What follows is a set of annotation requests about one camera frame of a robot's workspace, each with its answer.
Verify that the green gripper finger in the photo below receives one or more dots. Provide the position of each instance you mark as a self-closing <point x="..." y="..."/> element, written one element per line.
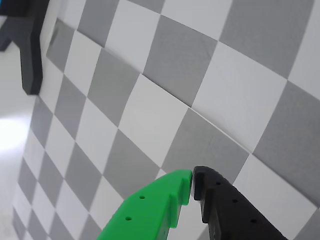
<point x="150" y="210"/>

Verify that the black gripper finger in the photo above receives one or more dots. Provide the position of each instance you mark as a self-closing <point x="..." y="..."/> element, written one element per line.
<point x="225" y="207"/>

